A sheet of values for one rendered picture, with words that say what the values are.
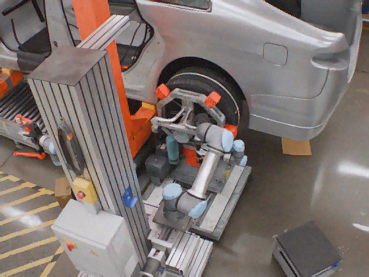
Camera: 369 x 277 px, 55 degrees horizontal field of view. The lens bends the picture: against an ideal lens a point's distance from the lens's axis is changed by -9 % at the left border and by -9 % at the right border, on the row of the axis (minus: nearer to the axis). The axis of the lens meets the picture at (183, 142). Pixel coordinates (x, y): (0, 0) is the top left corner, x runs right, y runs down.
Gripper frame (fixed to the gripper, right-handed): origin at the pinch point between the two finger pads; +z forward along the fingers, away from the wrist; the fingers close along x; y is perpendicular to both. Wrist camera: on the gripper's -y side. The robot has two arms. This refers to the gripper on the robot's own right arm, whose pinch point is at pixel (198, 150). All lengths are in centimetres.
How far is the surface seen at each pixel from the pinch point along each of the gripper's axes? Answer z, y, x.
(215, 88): 0.6, 30.3, -35.1
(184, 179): 27, -69, -22
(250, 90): -23, 30, -43
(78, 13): 72, 102, 9
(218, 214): -14, -75, -2
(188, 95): 16.6, 28.9, -21.7
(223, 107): -7.8, 18.9, -28.9
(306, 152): -68, -82, -110
